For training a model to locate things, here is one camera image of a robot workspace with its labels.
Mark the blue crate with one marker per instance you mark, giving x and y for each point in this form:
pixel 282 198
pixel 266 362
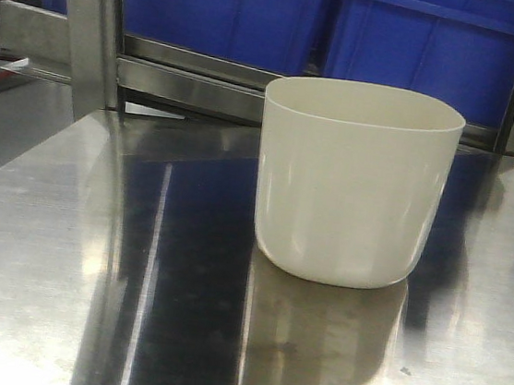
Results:
pixel 277 35
pixel 458 51

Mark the stainless steel shelf frame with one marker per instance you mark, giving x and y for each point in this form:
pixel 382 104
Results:
pixel 87 49

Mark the blue crate right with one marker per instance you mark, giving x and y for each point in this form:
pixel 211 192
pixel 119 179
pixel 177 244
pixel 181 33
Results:
pixel 458 51

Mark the blue crate left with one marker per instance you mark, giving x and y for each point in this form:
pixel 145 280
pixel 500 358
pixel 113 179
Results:
pixel 277 35

